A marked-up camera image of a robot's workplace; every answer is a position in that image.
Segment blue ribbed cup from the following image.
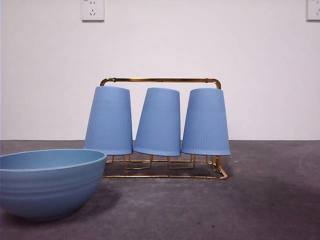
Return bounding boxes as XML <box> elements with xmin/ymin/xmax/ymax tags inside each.
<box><xmin>82</xmin><ymin>86</ymin><xmax>134</xmax><ymax>156</ymax></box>
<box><xmin>132</xmin><ymin>87</ymin><xmax>182</xmax><ymax>157</ymax></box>
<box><xmin>180</xmin><ymin>87</ymin><xmax>231</xmax><ymax>157</ymax></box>

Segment blue ribbed bowl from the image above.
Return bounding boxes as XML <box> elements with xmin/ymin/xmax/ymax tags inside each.
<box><xmin>0</xmin><ymin>148</ymin><xmax>108</xmax><ymax>222</ymax></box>

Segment gold wire cup rack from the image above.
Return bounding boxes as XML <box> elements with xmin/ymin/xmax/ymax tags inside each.
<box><xmin>99</xmin><ymin>77</ymin><xmax>229</xmax><ymax>180</ymax></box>

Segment white wall socket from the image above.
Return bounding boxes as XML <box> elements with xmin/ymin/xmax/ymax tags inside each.
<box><xmin>306</xmin><ymin>0</ymin><xmax>320</xmax><ymax>22</ymax></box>
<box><xmin>81</xmin><ymin>0</ymin><xmax>105</xmax><ymax>22</ymax></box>

